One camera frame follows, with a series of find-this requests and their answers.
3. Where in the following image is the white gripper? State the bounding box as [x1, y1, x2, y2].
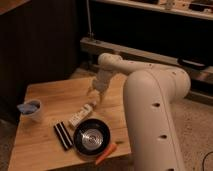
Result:
[86, 69, 114, 103]

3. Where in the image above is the white plastic bottle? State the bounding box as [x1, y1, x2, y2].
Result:
[68, 101, 97, 128]

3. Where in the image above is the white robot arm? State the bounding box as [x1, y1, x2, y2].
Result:
[90, 53, 191, 171]

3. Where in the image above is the metal pole stand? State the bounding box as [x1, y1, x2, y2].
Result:
[86, 0, 94, 40]

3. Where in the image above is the black frying pan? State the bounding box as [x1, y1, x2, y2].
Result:
[73, 118, 111, 156]

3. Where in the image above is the black white striped block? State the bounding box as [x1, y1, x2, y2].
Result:
[53, 122, 73, 151]

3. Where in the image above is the orange carrot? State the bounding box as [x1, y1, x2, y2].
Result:
[95, 141, 123, 165]

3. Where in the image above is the blue cloth in cup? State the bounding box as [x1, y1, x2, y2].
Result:
[17, 103, 40, 115]

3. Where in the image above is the wooden table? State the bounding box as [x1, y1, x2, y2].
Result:
[8, 75, 131, 171]

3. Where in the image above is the wooden shelf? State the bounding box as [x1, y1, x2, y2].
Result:
[92, 0, 213, 21]

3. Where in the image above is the black handle object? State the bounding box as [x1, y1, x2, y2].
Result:
[177, 58, 209, 70]

